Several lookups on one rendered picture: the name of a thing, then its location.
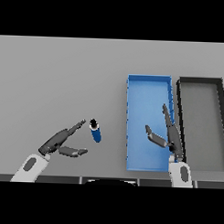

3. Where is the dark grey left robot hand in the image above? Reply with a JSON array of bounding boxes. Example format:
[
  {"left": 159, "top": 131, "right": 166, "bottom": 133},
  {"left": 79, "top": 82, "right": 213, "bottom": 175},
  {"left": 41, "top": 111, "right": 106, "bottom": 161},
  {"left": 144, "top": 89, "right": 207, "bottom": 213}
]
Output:
[{"left": 37, "top": 117, "right": 90, "bottom": 159}]

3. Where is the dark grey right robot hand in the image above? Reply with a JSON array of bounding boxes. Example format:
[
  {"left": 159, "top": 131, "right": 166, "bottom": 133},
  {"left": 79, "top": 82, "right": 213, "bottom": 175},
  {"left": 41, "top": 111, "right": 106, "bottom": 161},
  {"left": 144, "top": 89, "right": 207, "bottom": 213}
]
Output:
[{"left": 144, "top": 102, "right": 186, "bottom": 162}]

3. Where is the blue rectangular bin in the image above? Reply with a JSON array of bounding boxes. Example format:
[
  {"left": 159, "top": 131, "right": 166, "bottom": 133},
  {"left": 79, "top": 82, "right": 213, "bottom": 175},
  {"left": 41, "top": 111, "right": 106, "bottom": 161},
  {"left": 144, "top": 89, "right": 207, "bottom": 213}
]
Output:
[{"left": 123, "top": 73, "right": 176, "bottom": 174}]

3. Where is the dark grey rectangular bin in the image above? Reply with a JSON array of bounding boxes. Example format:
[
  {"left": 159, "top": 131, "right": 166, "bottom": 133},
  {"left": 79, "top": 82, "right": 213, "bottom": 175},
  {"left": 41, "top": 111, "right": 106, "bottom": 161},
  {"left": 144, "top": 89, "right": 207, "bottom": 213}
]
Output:
[{"left": 172, "top": 76, "right": 224, "bottom": 173}]

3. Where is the blue pipe with dark end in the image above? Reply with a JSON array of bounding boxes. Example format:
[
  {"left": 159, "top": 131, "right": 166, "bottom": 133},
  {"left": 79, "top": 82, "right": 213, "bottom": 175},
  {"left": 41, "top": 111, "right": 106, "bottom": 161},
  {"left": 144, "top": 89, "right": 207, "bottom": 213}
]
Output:
[{"left": 88, "top": 118, "right": 102, "bottom": 144}]

